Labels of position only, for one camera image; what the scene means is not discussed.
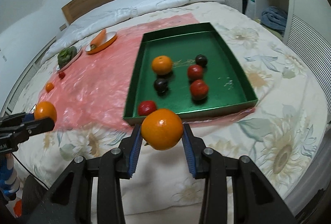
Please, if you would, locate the white plate dark rim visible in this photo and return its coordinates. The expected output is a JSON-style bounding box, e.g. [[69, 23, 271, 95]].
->
[[55, 47, 84, 73]]

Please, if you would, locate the orange tangerine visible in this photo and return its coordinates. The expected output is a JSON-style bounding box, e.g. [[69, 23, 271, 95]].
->
[[141, 109, 183, 151], [34, 101, 57, 123], [45, 82, 54, 93], [151, 55, 173, 75]]

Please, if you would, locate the pink plastic sheet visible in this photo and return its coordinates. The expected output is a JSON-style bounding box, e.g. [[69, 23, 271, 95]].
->
[[36, 12, 257, 134]]

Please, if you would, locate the green shallow tray box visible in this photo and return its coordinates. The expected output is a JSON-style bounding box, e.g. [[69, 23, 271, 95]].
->
[[123, 22, 258, 125]]

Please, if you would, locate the orange enamel dish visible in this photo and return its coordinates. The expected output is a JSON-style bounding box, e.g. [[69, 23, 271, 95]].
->
[[85, 29, 117, 55]]

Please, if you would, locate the blue folded towel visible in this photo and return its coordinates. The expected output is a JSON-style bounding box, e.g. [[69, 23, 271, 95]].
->
[[261, 6, 288, 37]]

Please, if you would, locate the red apple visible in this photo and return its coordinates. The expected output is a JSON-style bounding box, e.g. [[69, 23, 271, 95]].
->
[[58, 72, 66, 79], [137, 100, 158, 116], [190, 79, 209, 100], [187, 64, 204, 81]]

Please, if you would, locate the floral bed sheet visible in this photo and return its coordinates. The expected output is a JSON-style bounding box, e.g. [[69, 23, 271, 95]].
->
[[11, 1, 329, 217]]

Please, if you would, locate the dark plum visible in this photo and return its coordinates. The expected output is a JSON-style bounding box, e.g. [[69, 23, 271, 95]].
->
[[195, 54, 208, 68], [153, 78, 168, 93]]

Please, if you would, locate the green leafy vegetable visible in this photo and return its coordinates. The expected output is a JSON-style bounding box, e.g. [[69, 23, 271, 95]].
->
[[57, 46, 77, 69]]

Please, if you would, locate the white bag on floor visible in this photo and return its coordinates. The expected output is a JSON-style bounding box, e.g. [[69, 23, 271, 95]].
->
[[245, 0, 256, 19]]

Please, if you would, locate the wall socket left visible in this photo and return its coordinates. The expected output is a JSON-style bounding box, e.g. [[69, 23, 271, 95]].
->
[[59, 24, 67, 31]]

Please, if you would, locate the orange carrot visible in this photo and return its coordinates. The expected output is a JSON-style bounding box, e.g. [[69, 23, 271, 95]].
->
[[90, 29, 107, 50]]

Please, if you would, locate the left gloved hand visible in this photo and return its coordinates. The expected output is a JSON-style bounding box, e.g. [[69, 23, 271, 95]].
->
[[0, 153, 20, 201]]

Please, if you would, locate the white duvet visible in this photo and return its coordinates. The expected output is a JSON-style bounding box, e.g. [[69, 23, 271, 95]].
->
[[41, 0, 225, 63]]

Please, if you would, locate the orange tangerine front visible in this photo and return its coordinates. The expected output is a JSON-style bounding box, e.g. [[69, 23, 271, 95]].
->
[[151, 55, 173, 75]]

